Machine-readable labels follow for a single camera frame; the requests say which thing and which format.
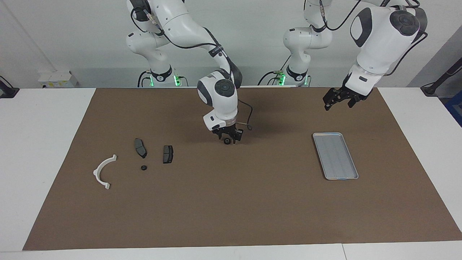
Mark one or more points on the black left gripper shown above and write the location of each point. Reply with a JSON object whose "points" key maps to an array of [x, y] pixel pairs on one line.
{"points": [[348, 94]]}

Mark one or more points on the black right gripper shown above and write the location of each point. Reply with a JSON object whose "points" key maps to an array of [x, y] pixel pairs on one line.
{"points": [[228, 130]]}

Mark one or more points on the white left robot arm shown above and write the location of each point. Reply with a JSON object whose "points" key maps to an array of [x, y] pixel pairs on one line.
{"points": [[379, 43]]}

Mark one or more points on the silver metal tray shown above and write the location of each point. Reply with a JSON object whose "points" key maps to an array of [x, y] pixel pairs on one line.
{"points": [[335, 155]]}

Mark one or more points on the short dark brake pad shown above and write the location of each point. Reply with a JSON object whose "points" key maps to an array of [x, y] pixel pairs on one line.
{"points": [[168, 154]]}

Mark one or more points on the brown table mat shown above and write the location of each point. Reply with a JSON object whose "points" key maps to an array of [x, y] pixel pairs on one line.
{"points": [[231, 202]]}

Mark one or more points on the long dark brake pad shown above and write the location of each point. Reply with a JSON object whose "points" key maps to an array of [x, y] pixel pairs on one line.
{"points": [[140, 147]]}

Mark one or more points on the black angled stand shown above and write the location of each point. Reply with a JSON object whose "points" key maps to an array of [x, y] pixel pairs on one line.
{"points": [[433, 88]]}

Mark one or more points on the blue bin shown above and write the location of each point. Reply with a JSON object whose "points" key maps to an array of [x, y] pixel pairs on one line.
{"points": [[455, 108]]}

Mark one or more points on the white box yellow label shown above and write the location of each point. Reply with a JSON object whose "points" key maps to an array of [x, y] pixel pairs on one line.
{"points": [[54, 77]]}

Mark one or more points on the black table clamp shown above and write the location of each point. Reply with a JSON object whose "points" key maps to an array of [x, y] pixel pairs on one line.
{"points": [[7, 92]]}

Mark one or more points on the white curved plastic bracket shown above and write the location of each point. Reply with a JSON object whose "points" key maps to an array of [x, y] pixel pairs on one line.
{"points": [[98, 168]]}

